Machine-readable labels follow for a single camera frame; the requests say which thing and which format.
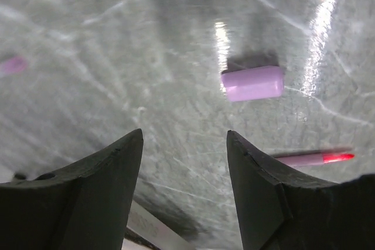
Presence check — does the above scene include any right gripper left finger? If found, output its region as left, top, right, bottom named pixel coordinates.
left=1, top=129, right=143, bottom=249

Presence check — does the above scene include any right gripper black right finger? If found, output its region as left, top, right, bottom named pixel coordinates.
left=226, top=131, right=374, bottom=249

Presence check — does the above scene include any slim pink highlighter pen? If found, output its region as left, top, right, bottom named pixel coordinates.
left=276, top=153, right=355, bottom=167

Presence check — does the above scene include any thick pink marker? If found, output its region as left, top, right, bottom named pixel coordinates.
left=0, top=56, right=28, bottom=77

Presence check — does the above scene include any small purple cap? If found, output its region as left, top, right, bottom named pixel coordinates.
left=221, top=66, right=284, bottom=102

